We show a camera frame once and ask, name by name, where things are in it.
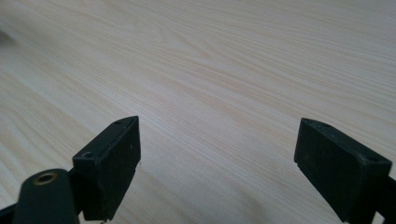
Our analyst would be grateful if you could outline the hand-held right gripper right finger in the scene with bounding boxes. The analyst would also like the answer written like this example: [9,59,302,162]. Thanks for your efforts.
[293,117,393,224]

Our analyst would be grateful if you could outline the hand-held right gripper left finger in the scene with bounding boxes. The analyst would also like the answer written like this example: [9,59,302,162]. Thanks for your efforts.
[72,115,142,222]

